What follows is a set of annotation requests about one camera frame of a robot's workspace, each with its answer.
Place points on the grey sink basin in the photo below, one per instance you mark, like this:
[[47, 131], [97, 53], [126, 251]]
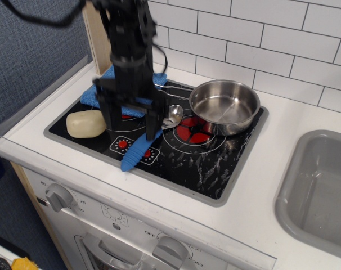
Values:
[[308, 206]]

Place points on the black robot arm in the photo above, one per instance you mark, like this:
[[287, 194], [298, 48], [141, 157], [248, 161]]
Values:
[[130, 30]]

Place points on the black toy stove top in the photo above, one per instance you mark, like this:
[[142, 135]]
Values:
[[186, 158]]

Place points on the spoon with blue handle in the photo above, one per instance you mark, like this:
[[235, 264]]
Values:
[[136, 152]]

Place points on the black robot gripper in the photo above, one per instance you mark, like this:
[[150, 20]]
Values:
[[131, 88]]

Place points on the white toy oven front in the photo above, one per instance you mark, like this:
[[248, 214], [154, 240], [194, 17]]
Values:
[[92, 235]]

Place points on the wooden side post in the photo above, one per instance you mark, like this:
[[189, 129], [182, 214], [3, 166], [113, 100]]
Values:
[[97, 37]]

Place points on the grey right oven knob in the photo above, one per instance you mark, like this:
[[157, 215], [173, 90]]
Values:
[[171, 252]]

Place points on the grey left oven knob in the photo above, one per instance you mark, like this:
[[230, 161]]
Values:
[[58, 197]]

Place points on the cream toy potato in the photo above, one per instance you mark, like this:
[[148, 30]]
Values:
[[85, 124]]

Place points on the grey oven knob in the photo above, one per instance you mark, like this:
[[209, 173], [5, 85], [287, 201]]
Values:
[[58, 197], [171, 252]]

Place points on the stainless steel pot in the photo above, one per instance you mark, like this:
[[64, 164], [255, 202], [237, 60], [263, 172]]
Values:
[[224, 107]]

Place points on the yellow cloth item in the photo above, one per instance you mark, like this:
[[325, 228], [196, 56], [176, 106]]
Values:
[[23, 264]]

